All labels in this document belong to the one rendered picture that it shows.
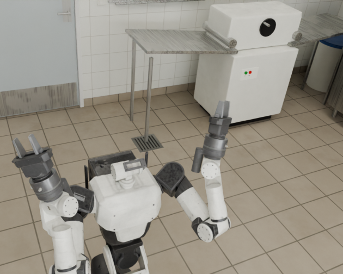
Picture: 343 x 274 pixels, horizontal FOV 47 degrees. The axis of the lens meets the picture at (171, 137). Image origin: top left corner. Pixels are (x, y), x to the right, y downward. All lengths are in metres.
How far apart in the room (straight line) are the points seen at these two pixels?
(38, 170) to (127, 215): 0.46
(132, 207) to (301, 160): 2.75
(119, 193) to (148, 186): 0.12
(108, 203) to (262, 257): 1.76
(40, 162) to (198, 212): 0.69
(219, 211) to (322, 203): 2.21
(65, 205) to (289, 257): 2.15
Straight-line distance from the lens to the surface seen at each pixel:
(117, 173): 1.48
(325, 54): 5.33
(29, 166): 1.26
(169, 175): 1.63
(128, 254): 1.82
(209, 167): 1.46
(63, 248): 1.36
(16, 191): 3.44
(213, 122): 1.43
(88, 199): 1.53
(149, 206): 1.58
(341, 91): 4.74
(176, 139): 3.96
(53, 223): 1.38
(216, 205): 1.54
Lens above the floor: 2.30
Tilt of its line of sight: 35 degrees down
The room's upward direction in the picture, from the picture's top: 6 degrees clockwise
